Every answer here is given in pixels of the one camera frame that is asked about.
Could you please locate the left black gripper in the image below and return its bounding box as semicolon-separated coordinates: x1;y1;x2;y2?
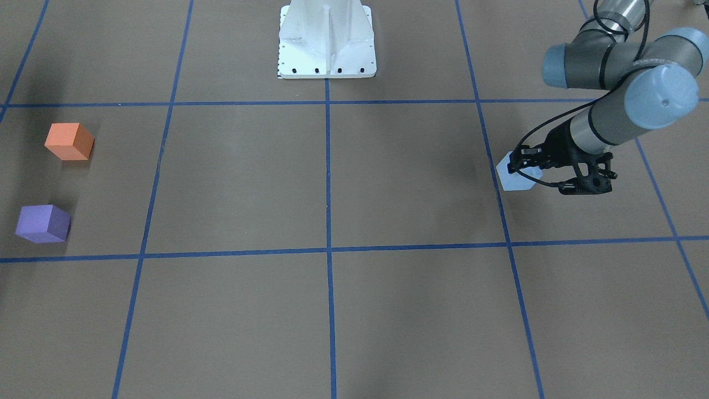
507;129;618;195

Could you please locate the light blue foam block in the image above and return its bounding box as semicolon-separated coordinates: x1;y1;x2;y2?
496;151;543;191

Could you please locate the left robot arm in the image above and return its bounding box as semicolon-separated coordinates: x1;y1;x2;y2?
497;1;707;195

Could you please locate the orange foam block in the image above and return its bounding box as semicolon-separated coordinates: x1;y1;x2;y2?
44;123;95;161

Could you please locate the purple foam block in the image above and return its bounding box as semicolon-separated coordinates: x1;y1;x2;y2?
15;204;71;243

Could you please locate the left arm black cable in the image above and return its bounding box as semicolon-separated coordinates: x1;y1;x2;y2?
512;0;654;189

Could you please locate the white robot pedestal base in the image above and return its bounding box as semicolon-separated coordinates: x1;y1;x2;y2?
277;1;377;79

